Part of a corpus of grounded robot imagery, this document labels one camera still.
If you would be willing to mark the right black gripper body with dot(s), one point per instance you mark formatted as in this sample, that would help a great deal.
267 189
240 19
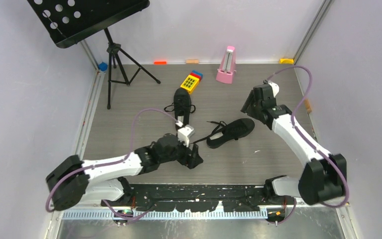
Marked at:
255 107

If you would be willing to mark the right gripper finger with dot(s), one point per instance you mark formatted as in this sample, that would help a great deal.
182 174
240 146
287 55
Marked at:
249 103
248 110

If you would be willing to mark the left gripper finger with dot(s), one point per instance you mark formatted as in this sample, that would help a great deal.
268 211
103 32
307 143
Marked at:
191 163
195 152

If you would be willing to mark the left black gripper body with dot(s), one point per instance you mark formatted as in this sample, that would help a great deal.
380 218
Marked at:
180 154

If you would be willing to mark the black canvas shoe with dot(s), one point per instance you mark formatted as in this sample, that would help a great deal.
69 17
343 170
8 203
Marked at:
182 106
224 132

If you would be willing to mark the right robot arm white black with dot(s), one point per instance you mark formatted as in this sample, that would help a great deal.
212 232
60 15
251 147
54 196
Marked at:
324 174

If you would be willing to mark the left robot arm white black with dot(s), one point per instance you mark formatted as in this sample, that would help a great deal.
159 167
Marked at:
76 181

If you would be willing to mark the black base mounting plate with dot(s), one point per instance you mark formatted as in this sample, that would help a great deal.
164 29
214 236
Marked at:
198 197

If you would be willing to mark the pink metronome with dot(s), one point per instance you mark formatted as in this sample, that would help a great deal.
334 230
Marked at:
227 68

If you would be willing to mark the wooden block right edge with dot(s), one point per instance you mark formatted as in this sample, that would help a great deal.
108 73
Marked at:
308 106

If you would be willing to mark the yellow corner block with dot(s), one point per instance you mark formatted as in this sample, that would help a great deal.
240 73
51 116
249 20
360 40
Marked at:
286 61

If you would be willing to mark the yellow toy brick block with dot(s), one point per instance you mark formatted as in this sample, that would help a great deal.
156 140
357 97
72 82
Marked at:
192 81

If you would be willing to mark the tan wooden block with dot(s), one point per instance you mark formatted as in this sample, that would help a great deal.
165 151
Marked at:
192 61

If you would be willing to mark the blue corner block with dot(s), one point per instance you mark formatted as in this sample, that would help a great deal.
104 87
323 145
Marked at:
103 67

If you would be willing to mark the black music stand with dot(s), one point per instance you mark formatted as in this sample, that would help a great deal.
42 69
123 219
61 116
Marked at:
69 22

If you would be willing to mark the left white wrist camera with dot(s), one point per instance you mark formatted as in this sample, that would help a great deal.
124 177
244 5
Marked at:
184 133

